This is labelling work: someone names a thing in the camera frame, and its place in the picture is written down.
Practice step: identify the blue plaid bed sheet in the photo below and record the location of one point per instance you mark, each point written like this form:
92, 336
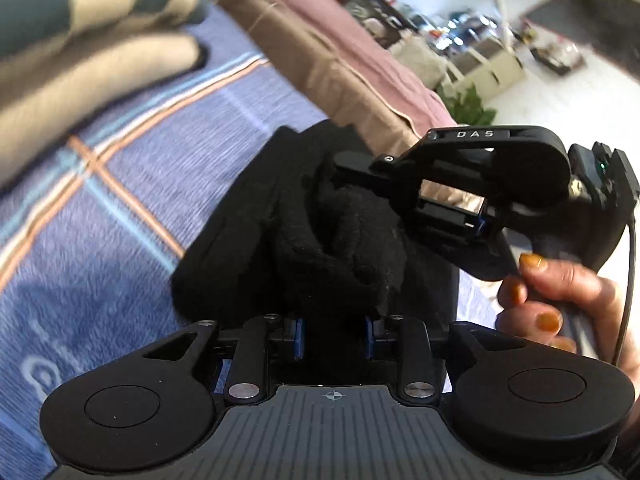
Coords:
100, 260

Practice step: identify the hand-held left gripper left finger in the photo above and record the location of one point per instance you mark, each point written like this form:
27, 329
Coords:
299, 337

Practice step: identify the person's right hand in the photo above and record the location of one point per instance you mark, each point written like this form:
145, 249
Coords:
580, 285

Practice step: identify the teal and beige striped cloth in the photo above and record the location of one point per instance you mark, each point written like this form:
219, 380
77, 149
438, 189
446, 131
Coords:
75, 60

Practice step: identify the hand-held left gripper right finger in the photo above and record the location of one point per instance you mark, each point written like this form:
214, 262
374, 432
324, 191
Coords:
369, 335

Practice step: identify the white chair cover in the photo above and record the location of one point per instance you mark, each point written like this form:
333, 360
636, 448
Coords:
420, 57

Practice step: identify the green plant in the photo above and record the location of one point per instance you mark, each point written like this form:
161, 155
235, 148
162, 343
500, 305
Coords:
467, 105

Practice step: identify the black garment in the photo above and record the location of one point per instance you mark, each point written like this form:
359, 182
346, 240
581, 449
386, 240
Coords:
310, 240

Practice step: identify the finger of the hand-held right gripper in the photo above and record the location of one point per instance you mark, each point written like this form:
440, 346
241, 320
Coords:
445, 222
360, 166

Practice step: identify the dark rug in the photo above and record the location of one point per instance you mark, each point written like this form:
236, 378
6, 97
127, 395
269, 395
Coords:
595, 20

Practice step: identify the pink blanket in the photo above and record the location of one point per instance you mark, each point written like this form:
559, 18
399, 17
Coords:
360, 45

